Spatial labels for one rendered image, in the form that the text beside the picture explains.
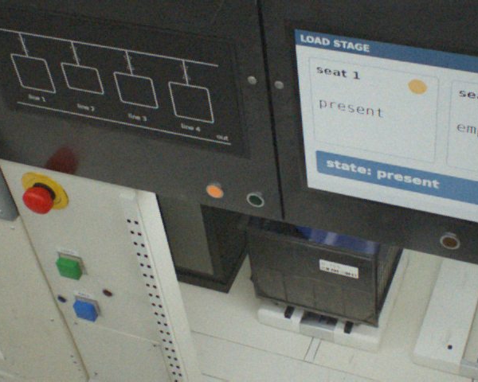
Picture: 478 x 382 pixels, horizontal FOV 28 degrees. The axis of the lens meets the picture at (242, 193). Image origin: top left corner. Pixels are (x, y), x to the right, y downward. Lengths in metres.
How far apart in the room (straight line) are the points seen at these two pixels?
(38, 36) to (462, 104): 0.45
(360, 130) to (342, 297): 0.61
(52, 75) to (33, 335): 0.63
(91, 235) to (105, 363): 0.34
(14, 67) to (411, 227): 0.47
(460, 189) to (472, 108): 0.11
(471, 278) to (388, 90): 0.82
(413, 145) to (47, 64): 0.41
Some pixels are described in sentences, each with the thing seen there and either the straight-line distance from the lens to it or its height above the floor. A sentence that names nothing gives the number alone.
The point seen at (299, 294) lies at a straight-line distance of 1.55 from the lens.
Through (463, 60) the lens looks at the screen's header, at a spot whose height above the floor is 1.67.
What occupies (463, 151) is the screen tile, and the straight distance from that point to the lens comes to 0.93.
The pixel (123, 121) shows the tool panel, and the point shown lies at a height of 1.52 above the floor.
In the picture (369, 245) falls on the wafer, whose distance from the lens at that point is 1.63.
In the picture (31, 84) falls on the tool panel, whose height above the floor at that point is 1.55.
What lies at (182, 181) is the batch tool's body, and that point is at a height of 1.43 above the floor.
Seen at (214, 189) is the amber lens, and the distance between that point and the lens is 1.08.
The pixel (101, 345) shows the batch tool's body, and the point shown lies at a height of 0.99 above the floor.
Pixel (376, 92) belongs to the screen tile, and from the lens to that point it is 0.90.
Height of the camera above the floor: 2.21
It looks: 46 degrees down
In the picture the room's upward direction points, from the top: 9 degrees counter-clockwise
